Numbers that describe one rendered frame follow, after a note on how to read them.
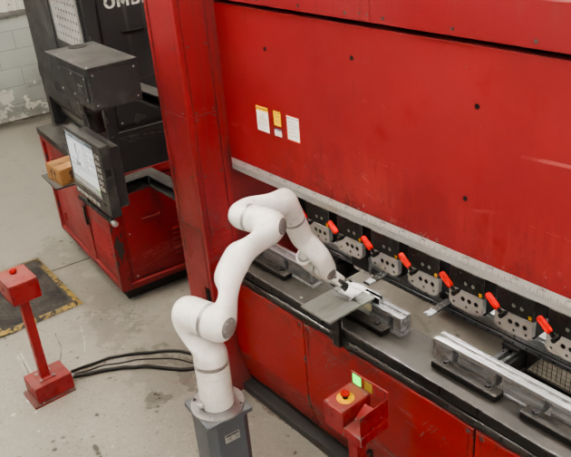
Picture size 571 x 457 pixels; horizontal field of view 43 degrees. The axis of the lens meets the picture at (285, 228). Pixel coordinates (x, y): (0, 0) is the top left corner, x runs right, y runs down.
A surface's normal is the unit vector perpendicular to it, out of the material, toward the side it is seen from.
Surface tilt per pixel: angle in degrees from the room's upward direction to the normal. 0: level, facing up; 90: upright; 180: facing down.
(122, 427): 0
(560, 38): 90
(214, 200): 90
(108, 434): 0
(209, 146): 90
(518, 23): 90
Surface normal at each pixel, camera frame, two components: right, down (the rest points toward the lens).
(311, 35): -0.77, 0.35
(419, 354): -0.07, -0.88
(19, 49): 0.56, 0.35
